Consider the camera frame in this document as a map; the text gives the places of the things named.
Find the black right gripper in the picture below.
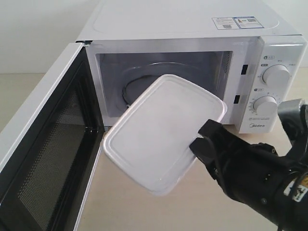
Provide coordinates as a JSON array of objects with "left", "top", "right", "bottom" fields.
[{"left": 189, "top": 119, "right": 286, "bottom": 202}]

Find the upper white control knob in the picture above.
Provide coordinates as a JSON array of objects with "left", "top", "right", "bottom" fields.
[{"left": 262, "top": 64, "right": 291, "bottom": 87}]

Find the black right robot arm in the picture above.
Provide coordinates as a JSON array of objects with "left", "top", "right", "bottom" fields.
[{"left": 189, "top": 119, "right": 308, "bottom": 231}]

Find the white control knob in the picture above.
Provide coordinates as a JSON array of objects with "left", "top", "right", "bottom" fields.
[
  {"left": 253, "top": 96, "right": 278, "bottom": 115},
  {"left": 262, "top": 64, "right": 291, "bottom": 87}
]

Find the lower white control knob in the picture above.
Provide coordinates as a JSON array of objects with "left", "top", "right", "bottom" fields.
[{"left": 253, "top": 96, "right": 278, "bottom": 115}]

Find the glass microwave turntable plate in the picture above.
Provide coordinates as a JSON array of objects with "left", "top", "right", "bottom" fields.
[{"left": 122, "top": 62, "right": 214, "bottom": 107}]

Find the white label sticker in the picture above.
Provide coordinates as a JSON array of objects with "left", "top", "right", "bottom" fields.
[{"left": 212, "top": 17, "right": 239, "bottom": 30}]

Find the white microwave door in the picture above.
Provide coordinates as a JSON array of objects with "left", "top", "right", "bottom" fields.
[{"left": 0, "top": 43, "right": 104, "bottom": 231}]

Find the white plastic lidded container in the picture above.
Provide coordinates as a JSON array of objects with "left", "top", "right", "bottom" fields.
[{"left": 103, "top": 74, "right": 227, "bottom": 195}]

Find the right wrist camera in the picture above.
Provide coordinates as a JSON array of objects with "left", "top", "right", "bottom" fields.
[{"left": 278, "top": 98, "right": 308, "bottom": 145}]

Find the blue bordered label sticker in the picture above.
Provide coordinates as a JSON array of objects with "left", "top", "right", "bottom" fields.
[{"left": 233, "top": 16, "right": 263, "bottom": 29}]

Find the white microwave oven body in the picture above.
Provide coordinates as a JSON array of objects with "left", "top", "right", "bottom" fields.
[{"left": 77, "top": 0, "right": 308, "bottom": 133}]

